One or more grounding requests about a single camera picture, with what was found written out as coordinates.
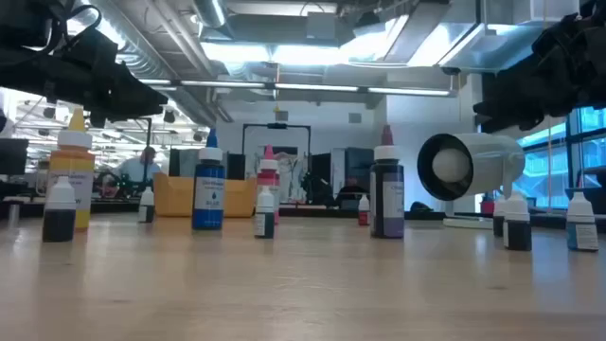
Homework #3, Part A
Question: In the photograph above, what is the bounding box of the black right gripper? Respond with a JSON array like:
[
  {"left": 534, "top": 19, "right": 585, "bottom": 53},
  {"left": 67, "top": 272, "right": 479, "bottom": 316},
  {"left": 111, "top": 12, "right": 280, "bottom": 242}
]
[{"left": 472, "top": 14, "right": 606, "bottom": 134}]

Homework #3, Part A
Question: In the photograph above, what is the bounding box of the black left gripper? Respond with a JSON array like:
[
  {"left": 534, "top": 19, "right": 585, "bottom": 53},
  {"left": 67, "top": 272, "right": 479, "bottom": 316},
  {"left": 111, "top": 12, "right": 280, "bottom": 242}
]
[{"left": 42, "top": 35, "right": 169, "bottom": 122}]

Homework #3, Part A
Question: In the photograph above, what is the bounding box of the large yellow food coloring bottle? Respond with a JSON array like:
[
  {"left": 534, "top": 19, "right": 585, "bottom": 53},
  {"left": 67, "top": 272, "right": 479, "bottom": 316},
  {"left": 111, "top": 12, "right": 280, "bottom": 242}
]
[{"left": 46, "top": 107, "right": 96, "bottom": 233}]

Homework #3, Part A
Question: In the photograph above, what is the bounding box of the small dark food coloring bottle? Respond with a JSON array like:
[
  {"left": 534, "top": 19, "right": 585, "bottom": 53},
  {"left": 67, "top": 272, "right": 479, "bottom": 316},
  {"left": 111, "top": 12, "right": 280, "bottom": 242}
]
[
  {"left": 502, "top": 190, "right": 533, "bottom": 252},
  {"left": 491, "top": 194, "right": 508, "bottom": 239},
  {"left": 137, "top": 186, "right": 156, "bottom": 224},
  {"left": 41, "top": 174, "right": 77, "bottom": 243}
]

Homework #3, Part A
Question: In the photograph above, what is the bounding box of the large blue food coloring bottle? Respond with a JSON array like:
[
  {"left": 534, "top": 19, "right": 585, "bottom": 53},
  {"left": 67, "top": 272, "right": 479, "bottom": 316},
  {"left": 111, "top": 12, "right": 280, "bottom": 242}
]
[{"left": 191, "top": 127, "right": 226, "bottom": 232}]

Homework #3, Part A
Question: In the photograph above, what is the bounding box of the small blue food coloring bottle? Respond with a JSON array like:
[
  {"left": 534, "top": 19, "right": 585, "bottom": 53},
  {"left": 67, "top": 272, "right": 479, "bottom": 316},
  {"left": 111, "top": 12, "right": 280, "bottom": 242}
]
[{"left": 565, "top": 190, "right": 599, "bottom": 252}]

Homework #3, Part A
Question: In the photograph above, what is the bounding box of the large pink food coloring bottle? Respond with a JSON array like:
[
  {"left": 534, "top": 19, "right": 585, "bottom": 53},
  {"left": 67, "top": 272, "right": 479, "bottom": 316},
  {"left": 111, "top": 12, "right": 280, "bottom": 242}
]
[{"left": 256, "top": 144, "right": 281, "bottom": 226}]

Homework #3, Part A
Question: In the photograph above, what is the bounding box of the large purple food coloring bottle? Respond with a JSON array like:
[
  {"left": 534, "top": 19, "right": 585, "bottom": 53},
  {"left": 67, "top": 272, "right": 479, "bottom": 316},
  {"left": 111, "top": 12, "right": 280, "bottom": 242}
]
[{"left": 369, "top": 124, "right": 406, "bottom": 240}]

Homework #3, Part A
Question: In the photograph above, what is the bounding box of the small green food coloring bottle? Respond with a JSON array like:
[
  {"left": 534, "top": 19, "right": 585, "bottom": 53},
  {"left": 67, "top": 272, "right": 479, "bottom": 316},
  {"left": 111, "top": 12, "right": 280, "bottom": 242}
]
[{"left": 254, "top": 185, "right": 276, "bottom": 240}]

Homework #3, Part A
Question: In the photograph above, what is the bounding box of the small red food coloring bottle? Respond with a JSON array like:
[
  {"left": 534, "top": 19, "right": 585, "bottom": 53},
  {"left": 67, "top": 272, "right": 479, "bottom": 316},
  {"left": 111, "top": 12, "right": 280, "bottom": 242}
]
[{"left": 357, "top": 193, "right": 371, "bottom": 227}]

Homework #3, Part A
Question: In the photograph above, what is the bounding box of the person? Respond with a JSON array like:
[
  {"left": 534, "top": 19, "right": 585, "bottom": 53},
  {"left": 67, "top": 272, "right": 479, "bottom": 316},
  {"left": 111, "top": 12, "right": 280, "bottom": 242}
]
[
  {"left": 111, "top": 145, "right": 162, "bottom": 198},
  {"left": 334, "top": 177, "right": 368, "bottom": 209}
]

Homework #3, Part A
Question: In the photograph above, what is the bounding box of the red container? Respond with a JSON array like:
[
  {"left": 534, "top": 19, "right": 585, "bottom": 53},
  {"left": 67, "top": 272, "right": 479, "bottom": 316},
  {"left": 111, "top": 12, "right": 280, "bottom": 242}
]
[{"left": 479, "top": 191, "right": 496, "bottom": 216}]

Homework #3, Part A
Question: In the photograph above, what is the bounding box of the yellow plastic bin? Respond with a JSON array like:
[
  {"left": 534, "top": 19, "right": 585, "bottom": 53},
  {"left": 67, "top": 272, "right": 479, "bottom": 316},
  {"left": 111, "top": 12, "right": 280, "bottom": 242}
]
[{"left": 152, "top": 170, "right": 259, "bottom": 219}]

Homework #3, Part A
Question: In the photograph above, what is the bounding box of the small black cabinet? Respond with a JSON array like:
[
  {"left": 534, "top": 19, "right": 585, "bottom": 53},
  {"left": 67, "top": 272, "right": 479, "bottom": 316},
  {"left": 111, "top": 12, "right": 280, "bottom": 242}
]
[{"left": 226, "top": 153, "right": 246, "bottom": 181}]

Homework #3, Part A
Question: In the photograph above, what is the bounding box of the black chair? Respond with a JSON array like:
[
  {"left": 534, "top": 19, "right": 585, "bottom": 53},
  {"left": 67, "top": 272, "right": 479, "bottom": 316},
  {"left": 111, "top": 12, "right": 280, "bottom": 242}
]
[{"left": 575, "top": 166, "right": 606, "bottom": 215}]

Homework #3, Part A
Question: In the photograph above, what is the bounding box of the black monitor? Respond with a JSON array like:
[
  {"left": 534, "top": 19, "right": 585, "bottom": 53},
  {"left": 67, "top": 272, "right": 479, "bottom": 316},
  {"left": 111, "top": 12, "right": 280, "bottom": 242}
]
[
  {"left": 311, "top": 152, "right": 332, "bottom": 206},
  {"left": 0, "top": 137, "right": 29, "bottom": 176}
]

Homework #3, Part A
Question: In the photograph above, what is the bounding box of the white draped sheet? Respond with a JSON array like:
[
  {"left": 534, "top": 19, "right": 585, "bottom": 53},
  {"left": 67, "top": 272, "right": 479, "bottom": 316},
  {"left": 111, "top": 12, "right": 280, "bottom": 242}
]
[{"left": 278, "top": 151, "right": 308, "bottom": 204}]

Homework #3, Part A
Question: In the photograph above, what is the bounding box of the long ceiling light strip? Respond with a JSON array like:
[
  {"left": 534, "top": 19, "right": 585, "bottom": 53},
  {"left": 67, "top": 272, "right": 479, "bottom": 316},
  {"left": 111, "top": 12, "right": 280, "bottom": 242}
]
[{"left": 139, "top": 78, "right": 458, "bottom": 99}]

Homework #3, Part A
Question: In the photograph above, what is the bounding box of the grey ceiling box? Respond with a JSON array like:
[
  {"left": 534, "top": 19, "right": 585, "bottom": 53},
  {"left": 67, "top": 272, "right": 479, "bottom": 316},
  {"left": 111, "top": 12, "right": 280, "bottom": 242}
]
[{"left": 305, "top": 9, "right": 340, "bottom": 42}]

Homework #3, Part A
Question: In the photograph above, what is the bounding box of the silver ventilation duct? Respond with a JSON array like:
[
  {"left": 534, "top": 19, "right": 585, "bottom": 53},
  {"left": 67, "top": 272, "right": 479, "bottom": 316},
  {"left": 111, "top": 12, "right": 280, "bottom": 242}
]
[{"left": 87, "top": 0, "right": 228, "bottom": 127}]

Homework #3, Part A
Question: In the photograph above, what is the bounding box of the black gantry frame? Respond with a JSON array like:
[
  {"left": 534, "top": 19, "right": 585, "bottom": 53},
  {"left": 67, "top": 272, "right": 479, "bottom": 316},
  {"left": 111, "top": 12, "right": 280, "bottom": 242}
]
[
  {"left": 241, "top": 121, "right": 312, "bottom": 165},
  {"left": 141, "top": 116, "right": 153, "bottom": 188}
]

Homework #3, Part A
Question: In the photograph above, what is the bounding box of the yellow extension cable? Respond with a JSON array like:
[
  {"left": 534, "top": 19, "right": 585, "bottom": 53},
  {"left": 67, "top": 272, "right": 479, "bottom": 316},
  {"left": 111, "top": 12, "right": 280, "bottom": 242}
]
[{"left": 546, "top": 117, "right": 553, "bottom": 207}]

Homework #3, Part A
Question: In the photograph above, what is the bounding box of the grey metal post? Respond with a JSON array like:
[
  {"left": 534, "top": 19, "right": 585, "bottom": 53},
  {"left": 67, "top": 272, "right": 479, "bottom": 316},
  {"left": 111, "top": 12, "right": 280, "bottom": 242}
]
[{"left": 7, "top": 201, "right": 23, "bottom": 229}]

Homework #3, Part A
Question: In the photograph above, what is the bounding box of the black aluminium table frame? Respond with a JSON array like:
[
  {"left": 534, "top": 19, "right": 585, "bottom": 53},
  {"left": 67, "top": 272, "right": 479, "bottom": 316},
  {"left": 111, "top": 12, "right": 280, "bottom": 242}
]
[{"left": 0, "top": 198, "right": 606, "bottom": 234}]

